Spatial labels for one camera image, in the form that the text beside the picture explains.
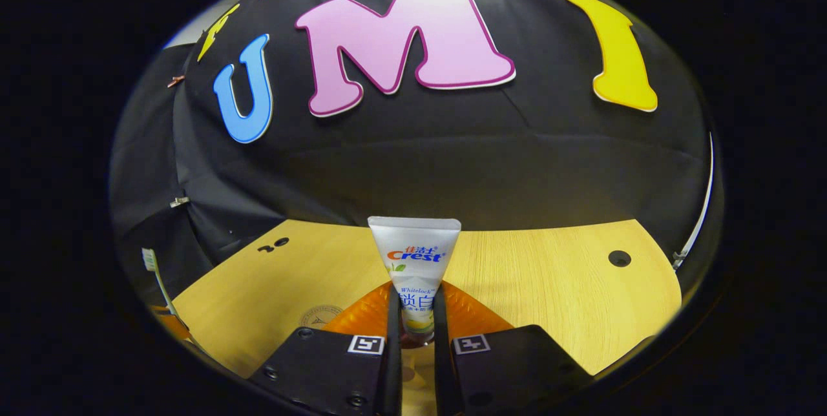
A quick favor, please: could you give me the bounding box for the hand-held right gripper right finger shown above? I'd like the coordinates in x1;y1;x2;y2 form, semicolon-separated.
433;280;595;416

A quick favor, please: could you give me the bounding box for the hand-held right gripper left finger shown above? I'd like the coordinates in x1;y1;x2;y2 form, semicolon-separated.
249;280;403;416

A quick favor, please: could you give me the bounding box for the round cork coaster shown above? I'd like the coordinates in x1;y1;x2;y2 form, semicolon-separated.
300;304;344;328

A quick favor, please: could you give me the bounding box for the pale green toothbrush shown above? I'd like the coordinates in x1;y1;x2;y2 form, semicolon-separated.
141;248;183;325

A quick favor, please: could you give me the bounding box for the white toothpaste tube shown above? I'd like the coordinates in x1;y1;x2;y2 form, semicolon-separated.
368;216;463;346

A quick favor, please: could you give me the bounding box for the wooden desktop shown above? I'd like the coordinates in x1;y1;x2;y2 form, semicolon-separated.
171;219;682;416

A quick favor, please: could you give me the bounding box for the black backdrop cloth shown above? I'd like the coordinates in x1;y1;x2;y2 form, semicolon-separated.
109;0;718;287

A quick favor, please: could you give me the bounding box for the white cable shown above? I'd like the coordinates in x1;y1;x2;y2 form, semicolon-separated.
672;132;715;269

